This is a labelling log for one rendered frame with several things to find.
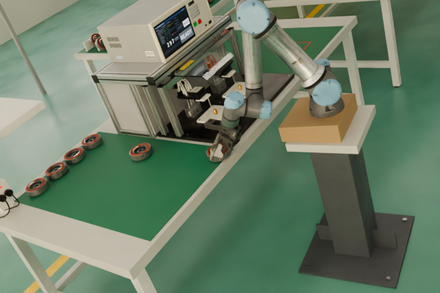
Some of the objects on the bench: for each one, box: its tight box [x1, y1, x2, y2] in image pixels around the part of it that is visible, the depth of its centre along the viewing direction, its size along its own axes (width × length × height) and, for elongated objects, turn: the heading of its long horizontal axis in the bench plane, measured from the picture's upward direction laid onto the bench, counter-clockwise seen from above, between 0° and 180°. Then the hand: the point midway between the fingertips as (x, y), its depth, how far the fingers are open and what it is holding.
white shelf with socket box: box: [0, 97, 46, 218], centre depth 245 cm, size 35×37×46 cm
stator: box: [129, 143, 153, 161], centre depth 261 cm, size 11×11×4 cm
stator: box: [206, 143, 232, 162], centre depth 240 cm, size 11×11×4 cm
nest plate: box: [196, 105, 224, 123], centre depth 269 cm, size 15×15×1 cm
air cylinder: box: [184, 101, 202, 118], centre depth 277 cm, size 5×8×6 cm
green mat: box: [14, 131, 233, 241], centre depth 251 cm, size 94×61×1 cm, turn 82°
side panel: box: [95, 83, 158, 139], centre depth 274 cm, size 28×3×32 cm, turn 82°
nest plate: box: [222, 82, 246, 98], centre depth 284 cm, size 15×15×1 cm
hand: (219, 150), depth 238 cm, fingers open, 14 cm apart
